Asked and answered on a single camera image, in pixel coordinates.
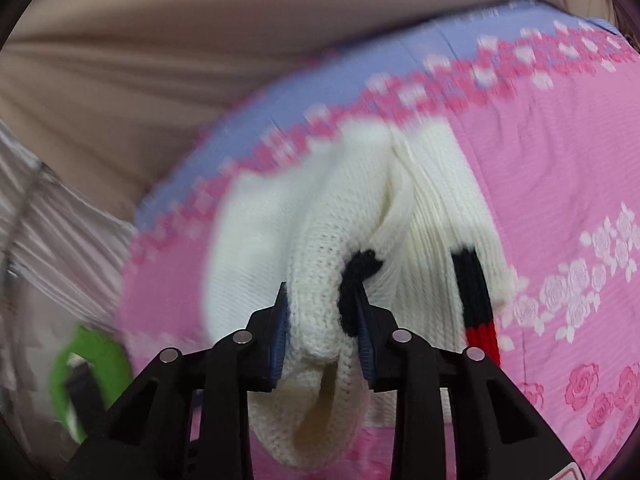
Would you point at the white satin curtain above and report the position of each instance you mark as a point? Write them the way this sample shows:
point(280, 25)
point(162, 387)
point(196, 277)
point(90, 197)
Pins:
point(50, 240)

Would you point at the green plush pillow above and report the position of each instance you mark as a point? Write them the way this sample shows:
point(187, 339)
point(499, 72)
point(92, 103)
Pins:
point(107, 360)

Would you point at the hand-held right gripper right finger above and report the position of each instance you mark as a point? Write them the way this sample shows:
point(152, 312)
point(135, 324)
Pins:
point(365, 342)

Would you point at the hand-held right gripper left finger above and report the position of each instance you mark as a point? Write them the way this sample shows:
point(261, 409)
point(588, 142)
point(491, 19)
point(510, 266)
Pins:
point(278, 342)

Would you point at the beige curtain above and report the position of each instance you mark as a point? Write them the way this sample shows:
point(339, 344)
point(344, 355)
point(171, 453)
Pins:
point(200, 60)

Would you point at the pink floral bed sheet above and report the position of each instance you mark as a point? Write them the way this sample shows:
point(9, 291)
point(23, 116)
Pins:
point(550, 160)

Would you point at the white red black knit sweater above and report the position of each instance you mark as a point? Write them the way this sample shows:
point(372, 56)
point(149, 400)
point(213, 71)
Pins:
point(325, 240)

